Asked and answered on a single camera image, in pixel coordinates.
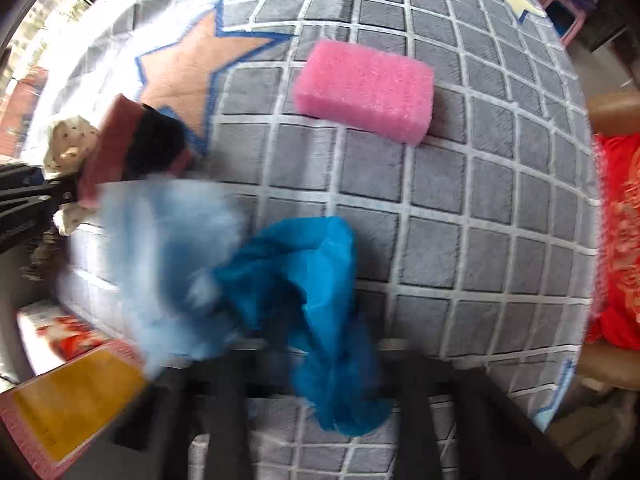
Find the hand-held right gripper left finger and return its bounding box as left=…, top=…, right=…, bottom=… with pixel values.
left=112, top=350, right=252, bottom=480

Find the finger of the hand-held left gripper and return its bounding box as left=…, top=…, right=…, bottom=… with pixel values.
left=0, top=162, right=78, bottom=256

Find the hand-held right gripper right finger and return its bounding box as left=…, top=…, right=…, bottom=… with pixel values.
left=380, top=340, right=576, bottom=480

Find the cream polka dot scrunchie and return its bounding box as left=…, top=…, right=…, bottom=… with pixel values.
left=42, top=116, right=101, bottom=236

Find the pink knitted headband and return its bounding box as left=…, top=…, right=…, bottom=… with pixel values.
left=75, top=95, right=198, bottom=208

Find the light blue fluffy cloth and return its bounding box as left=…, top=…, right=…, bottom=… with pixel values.
left=57, top=175, right=251, bottom=366

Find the blue plastic shoe cover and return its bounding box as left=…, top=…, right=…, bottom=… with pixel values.
left=215, top=216, right=393, bottom=437

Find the plain pink sponge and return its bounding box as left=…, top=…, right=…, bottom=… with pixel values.
left=292, top=40, right=436, bottom=147

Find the floral tissue pack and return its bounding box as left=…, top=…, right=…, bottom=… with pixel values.
left=17, top=305, right=121, bottom=361

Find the red patterned box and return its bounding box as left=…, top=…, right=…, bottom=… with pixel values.
left=0, top=340, right=151, bottom=480

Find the grey checked star blanket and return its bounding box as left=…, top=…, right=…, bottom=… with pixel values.
left=25, top=0, right=601, bottom=480

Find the red embroidered cloth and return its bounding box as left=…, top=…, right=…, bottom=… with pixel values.
left=585, top=132, right=640, bottom=346

